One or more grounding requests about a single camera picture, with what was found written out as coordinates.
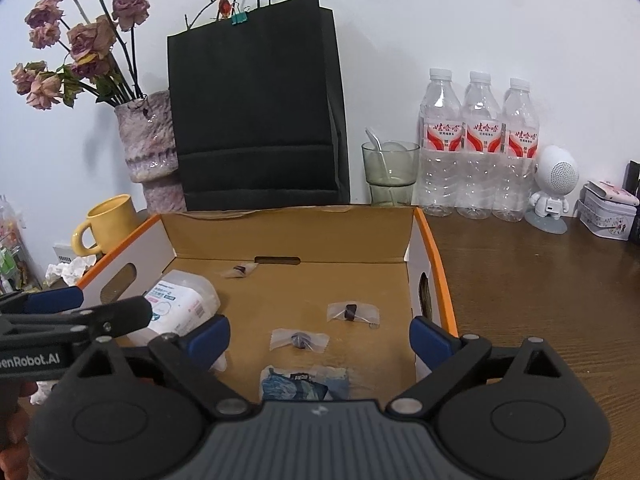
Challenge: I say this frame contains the crumpled white tissue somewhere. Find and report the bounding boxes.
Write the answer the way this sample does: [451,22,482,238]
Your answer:
[45,255,97,287]
[29,380,62,407]

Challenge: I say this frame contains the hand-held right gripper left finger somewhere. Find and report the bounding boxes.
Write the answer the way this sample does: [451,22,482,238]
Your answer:
[60,315,253,421]

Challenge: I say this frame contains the pink printed small box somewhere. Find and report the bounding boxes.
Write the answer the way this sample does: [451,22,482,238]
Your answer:
[582,179,640,207]

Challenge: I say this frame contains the dried twig with red bud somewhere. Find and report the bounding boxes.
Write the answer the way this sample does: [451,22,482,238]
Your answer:
[184,0,236,29]

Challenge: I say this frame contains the clear plastic spoon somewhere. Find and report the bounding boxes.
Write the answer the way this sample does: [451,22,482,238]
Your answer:
[365,127,402,206]

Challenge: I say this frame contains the person's left hand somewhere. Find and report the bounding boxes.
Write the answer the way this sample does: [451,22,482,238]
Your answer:
[0,381,39,480]

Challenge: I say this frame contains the white soft packet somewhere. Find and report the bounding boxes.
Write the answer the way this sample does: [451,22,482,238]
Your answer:
[117,270,222,347]

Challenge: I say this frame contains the pink mottled vase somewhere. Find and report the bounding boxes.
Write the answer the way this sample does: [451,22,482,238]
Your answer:
[114,91,187,214]

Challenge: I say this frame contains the white robot-shaped speaker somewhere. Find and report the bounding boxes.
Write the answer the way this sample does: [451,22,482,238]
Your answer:
[524,145,581,235]

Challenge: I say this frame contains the dried pink rose bouquet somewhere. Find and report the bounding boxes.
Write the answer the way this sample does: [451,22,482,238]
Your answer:
[11,0,151,111]

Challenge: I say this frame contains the dark object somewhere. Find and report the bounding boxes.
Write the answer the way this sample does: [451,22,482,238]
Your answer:
[625,160,640,246]

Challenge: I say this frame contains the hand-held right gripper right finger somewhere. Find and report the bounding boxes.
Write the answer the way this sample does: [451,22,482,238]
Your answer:
[387,316,583,419]

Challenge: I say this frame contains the clear plastic packets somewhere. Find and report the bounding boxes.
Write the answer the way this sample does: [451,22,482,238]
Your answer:
[0,195,44,294]

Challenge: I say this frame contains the cardboard box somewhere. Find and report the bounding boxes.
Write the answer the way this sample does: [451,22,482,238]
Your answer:
[75,205,460,402]

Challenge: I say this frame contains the yellow mug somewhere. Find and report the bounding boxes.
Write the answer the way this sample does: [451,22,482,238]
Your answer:
[71,194,144,259]

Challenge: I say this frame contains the blue printed packet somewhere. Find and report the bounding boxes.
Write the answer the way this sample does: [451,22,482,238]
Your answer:
[259,364,351,402]

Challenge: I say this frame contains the white printed tin box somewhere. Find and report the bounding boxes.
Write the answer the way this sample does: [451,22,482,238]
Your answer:
[577,194,640,242]

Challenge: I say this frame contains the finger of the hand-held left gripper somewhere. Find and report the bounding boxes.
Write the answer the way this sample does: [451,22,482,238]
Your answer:
[0,286,85,315]
[0,296,154,339]

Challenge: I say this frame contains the clear water bottle red label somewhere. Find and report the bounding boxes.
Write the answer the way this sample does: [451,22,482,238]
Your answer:
[419,67,466,217]
[457,71,503,220]
[492,77,541,223]

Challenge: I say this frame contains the black paper bag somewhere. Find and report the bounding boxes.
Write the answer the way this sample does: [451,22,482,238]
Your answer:
[166,0,351,212]

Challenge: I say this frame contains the grey glass cup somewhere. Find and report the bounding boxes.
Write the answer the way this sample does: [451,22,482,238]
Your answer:
[361,140,421,207]

